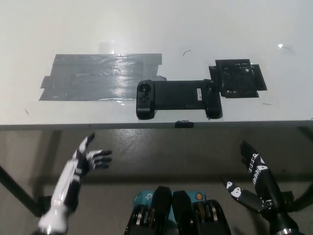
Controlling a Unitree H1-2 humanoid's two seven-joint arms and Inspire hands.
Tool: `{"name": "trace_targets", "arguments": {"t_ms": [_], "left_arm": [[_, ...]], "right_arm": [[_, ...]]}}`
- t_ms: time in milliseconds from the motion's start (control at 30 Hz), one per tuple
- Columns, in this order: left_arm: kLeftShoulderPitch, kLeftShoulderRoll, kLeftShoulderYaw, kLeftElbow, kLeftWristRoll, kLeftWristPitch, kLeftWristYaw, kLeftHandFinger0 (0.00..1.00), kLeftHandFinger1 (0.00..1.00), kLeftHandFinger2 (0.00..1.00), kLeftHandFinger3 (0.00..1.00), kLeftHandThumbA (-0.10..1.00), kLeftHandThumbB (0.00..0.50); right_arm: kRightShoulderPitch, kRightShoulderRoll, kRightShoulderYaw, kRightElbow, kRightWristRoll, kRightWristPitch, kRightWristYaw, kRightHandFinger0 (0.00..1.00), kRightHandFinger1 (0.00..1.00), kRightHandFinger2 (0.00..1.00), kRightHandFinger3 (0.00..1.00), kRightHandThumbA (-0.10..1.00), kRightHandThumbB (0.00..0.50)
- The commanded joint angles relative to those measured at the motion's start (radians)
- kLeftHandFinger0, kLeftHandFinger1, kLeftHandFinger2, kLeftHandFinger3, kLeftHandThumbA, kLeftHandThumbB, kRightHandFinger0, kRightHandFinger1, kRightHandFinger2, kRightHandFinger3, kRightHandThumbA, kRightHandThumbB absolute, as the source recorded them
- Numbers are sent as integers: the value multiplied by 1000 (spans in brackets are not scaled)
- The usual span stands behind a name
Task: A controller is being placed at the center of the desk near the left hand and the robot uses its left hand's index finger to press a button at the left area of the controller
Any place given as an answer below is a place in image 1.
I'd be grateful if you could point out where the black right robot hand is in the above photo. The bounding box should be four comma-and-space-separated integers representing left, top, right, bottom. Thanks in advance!
222, 140, 294, 229

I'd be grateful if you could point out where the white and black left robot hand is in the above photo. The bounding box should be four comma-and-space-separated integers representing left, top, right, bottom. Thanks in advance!
38, 133, 113, 235

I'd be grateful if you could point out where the black mobile game controller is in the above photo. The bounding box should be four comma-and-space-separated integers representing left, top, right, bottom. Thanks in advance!
135, 78, 224, 120

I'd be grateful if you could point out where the black table leg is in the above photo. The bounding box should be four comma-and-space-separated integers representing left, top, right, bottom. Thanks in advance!
288, 168, 313, 212
0, 165, 43, 217

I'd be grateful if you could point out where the small black tape strip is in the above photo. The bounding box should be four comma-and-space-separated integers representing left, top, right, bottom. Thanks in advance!
175, 119, 194, 128

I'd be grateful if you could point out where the black square tape patch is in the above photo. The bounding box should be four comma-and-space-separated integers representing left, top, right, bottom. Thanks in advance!
208, 58, 268, 99

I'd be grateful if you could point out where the clear tape piece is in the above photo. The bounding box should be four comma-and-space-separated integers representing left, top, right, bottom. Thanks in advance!
278, 43, 295, 52

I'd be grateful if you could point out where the grey duct tape patch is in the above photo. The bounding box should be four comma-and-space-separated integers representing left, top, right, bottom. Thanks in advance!
38, 53, 167, 102

